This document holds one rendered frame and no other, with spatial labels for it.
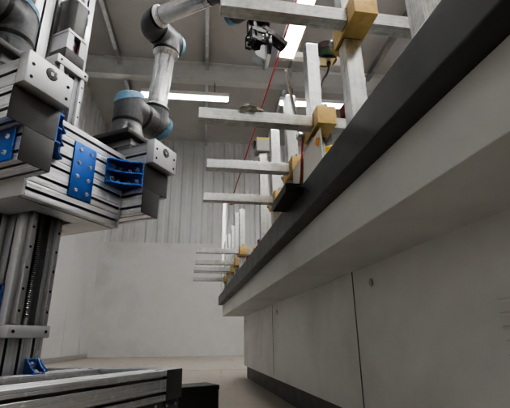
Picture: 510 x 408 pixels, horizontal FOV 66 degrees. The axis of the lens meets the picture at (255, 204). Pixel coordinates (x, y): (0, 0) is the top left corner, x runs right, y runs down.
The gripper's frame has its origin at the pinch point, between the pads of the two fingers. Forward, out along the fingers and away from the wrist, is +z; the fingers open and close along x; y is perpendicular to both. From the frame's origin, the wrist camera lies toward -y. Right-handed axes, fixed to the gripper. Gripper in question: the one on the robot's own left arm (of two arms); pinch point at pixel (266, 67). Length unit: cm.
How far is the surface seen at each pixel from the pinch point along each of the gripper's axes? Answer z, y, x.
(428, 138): 69, 13, 76
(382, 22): 34, 4, 62
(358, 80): 46, 8, 57
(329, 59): 19.8, -3.6, 33.5
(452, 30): 62, 20, 88
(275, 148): 24.4, -10.8, -15.5
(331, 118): 44, 2, 40
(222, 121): 45, 27, 30
